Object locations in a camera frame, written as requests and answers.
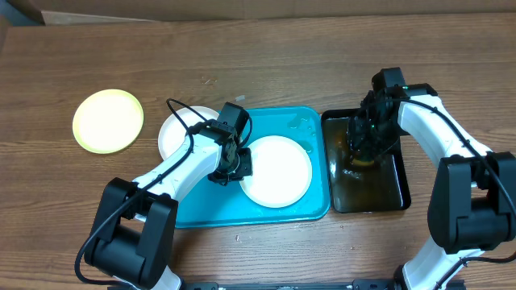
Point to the black water tray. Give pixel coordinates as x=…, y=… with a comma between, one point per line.
x=380, y=186

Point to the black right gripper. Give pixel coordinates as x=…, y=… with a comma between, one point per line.
x=365, y=143

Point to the pink plate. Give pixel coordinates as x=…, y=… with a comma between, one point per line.
x=172, y=133

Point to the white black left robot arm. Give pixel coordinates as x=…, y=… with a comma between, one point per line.
x=130, y=242

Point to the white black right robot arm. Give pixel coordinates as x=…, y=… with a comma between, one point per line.
x=472, y=205

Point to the teal plastic tray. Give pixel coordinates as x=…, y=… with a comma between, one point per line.
x=212, y=205

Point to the white plate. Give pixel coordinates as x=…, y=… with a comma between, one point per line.
x=281, y=172

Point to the yellow green sponge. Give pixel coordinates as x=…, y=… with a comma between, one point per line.
x=361, y=163

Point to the yellow plate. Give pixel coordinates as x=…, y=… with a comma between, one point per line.
x=108, y=121

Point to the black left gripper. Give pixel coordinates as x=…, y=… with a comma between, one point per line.
x=247, y=170

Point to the brown cardboard panel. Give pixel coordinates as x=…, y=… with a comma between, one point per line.
x=174, y=10

